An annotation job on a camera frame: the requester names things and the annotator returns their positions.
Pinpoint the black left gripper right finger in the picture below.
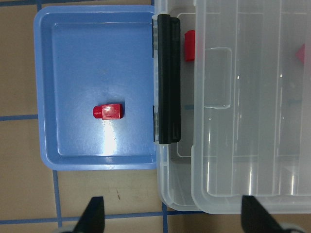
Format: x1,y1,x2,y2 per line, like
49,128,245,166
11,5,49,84
242,195,285,233

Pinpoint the black box latch handle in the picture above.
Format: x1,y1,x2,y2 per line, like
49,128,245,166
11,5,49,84
153,14,181,144

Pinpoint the red block in box middle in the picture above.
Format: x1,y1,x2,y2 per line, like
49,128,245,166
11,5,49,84
295,44,305,65

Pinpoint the clear plastic storage box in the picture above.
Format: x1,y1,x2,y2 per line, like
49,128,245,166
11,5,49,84
153,0,311,214

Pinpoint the red block near latch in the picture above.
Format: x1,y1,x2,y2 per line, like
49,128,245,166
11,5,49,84
184,30,195,62

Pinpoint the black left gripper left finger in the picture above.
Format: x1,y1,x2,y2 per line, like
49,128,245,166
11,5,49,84
73,196,105,233

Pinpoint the red block from tray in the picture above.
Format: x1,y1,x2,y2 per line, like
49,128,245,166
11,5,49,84
92,104,123,120

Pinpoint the blue plastic tray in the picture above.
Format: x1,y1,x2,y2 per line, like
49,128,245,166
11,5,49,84
34,5,156,171

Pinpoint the clear plastic box lid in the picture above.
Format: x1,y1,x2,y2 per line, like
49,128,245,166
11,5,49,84
191,0,311,214

